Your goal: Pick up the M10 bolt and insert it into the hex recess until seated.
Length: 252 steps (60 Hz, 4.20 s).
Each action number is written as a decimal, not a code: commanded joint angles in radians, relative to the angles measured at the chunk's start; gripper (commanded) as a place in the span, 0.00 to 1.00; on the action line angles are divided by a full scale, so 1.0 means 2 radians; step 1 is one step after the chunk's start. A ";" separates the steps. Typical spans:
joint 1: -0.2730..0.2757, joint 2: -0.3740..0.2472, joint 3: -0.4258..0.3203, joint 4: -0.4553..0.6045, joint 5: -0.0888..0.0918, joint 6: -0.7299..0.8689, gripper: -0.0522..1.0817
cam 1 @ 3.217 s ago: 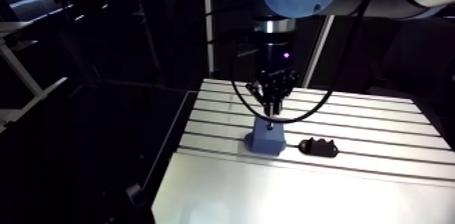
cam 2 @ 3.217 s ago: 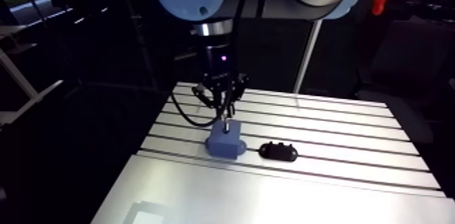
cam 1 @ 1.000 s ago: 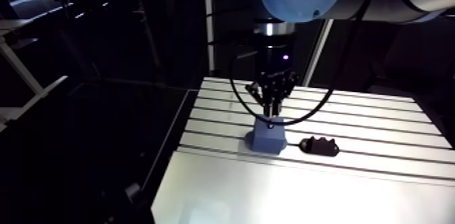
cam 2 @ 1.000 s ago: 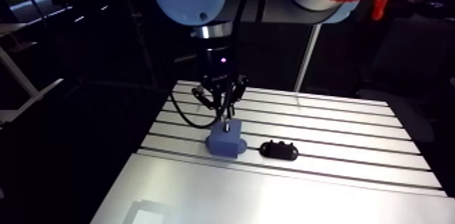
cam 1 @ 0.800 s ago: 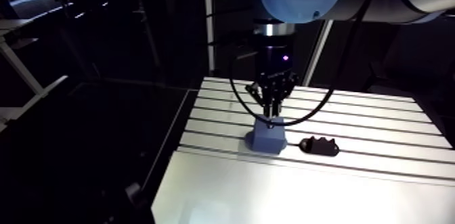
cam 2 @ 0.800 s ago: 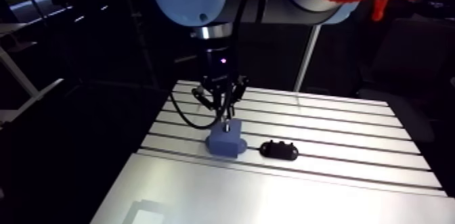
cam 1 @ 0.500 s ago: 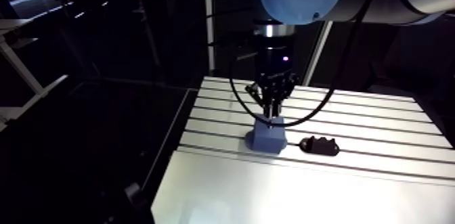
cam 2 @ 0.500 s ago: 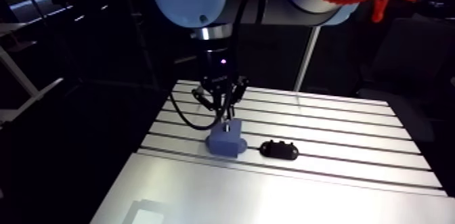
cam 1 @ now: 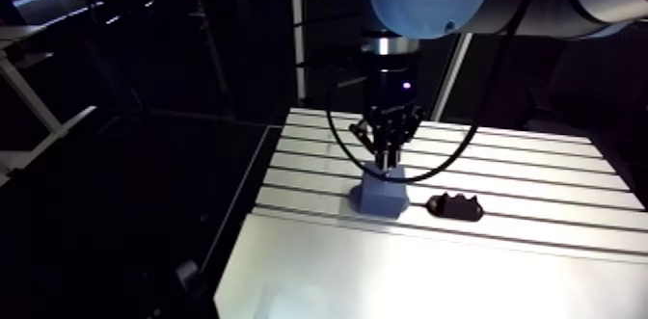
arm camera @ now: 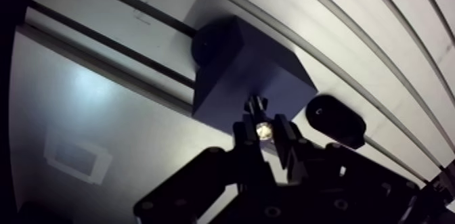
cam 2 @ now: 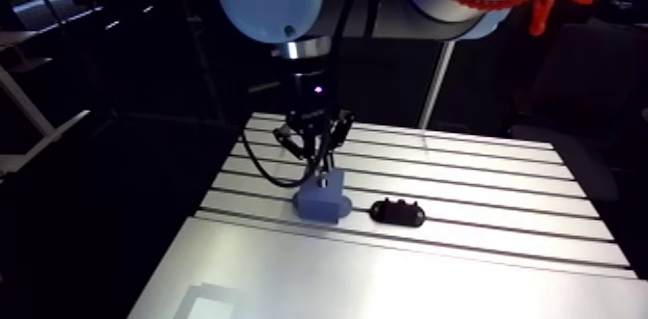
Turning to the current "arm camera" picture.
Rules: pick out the dark blue-grey block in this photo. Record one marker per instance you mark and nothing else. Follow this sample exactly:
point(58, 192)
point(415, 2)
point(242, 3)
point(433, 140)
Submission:
point(245, 72)

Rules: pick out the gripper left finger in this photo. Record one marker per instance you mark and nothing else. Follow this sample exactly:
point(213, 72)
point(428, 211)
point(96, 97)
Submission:
point(199, 182)

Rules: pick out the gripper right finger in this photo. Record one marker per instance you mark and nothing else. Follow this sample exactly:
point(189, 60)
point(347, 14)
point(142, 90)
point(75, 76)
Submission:
point(341, 179)

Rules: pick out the steel bolt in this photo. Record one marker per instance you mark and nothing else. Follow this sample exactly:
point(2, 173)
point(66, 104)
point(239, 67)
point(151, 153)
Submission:
point(264, 131)

